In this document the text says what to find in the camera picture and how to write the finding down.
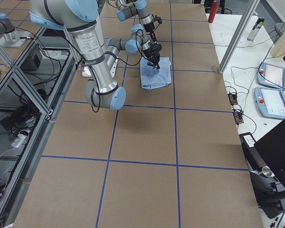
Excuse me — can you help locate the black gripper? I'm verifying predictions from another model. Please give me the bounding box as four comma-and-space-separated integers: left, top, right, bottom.
143, 42, 162, 69
143, 22, 158, 44

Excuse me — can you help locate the light blue t-shirt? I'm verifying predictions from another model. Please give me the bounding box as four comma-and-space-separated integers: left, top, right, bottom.
140, 57, 171, 90

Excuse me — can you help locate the grey neighbour robot base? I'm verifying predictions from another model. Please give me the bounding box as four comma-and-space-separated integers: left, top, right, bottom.
0, 13, 30, 48

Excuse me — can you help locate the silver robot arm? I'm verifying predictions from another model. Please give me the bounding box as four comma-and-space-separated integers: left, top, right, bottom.
29, 0, 162, 110
114, 0, 162, 43

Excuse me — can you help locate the red cylinder tube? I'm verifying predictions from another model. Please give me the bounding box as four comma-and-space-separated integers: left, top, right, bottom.
208, 0, 219, 23

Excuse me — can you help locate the black electronics board far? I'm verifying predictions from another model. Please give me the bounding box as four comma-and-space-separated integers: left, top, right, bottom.
228, 92, 238, 105

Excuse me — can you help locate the black electronics board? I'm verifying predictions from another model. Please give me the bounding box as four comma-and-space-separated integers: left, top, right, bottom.
233, 109, 244, 125
228, 92, 238, 105

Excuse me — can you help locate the black electronics board near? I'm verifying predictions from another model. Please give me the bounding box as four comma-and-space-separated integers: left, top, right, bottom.
233, 109, 244, 125

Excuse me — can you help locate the far blue teach pendant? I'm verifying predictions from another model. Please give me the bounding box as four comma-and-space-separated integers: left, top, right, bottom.
257, 62, 285, 90

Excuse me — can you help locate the blue teach pendant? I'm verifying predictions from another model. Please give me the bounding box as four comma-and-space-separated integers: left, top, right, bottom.
257, 62, 285, 90
254, 87, 285, 120

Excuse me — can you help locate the near blue teach pendant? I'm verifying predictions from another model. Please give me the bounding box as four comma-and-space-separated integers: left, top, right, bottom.
254, 87, 285, 120

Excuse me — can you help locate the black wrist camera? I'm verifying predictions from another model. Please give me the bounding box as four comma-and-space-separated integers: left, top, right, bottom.
153, 15, 162, 24

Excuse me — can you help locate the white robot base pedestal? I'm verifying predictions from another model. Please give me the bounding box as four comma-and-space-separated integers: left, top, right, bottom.
82, 58, 118, 78

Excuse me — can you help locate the aluminium frame post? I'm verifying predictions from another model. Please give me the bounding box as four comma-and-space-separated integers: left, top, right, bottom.
218, 0, 260, 74

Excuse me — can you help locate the aluminium lattice frame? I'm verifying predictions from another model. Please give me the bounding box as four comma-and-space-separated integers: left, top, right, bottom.
0, 26, 79, 228

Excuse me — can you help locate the black cable bundle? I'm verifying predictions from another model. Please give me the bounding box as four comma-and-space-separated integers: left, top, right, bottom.
0, 90, 46, 148

